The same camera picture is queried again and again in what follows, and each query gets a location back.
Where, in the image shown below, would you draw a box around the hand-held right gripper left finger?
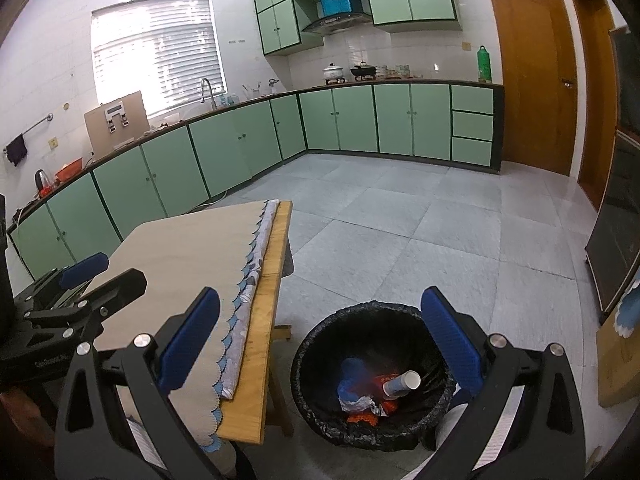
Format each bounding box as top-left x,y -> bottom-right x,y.
54,286 -> 236,480

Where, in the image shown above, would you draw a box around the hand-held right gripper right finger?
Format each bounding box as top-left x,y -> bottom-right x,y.
420,286 -> 587,480

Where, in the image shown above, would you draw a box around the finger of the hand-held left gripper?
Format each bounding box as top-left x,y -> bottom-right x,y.
22,267 -> 148,340
14,252 -> 111,312

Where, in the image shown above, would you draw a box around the paper cup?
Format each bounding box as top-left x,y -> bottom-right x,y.
382,370 -> 422,401

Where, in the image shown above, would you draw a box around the red gold printed packet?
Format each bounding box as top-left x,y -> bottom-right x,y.
372,372 -> 401,413

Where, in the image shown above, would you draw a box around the blue plastic bag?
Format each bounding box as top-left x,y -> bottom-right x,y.
337,357 -> 373,401

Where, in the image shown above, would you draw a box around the white plastic bag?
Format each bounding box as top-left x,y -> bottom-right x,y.
340,392 -> 386,413

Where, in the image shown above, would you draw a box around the black lined trash bin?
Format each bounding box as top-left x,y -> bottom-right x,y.
290,301 -> 457,451

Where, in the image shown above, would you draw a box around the patterned grey cloth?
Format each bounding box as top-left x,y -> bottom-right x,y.
215,200 -> 280,401

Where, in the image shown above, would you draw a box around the wooden table with beige cloth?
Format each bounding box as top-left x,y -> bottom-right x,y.
82,200 -> 273,453

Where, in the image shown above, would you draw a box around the orange basin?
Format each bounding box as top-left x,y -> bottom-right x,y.
54,158 -> 83,183

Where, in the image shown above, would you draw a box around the cardboard box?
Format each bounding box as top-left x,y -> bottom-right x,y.
84,91 -> 150,157

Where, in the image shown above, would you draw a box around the dark cloth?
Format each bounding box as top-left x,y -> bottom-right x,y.
6,134 -> 28,167

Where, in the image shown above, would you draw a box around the light wooden board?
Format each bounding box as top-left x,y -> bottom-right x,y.
597,310 -> 640,408

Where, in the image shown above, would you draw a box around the green base cabinets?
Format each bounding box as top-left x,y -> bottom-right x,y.
7,80 -> 505,281

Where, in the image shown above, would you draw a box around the blue scalloped cloth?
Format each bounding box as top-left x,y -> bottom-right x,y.
614,280 -> 640,341

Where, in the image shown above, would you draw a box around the black glass cabinet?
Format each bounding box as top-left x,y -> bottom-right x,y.
584,25 -> 640,318

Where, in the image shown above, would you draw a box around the white window blinds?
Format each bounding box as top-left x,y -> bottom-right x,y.
91,0 -> 227,120

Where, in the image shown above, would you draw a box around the narrow wooden door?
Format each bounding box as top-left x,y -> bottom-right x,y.
570,0 -> 621,211

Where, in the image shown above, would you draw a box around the green bottle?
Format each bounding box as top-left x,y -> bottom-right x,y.
476,45 -> 493,83

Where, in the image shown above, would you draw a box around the range hood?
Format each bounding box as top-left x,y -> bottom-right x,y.
300,12 -> 373,37

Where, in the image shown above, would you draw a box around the blue box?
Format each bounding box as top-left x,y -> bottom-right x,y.
320,0 -> 358,17

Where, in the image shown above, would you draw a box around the metal towel rail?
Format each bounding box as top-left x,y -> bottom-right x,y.
4,114 -> 54,153

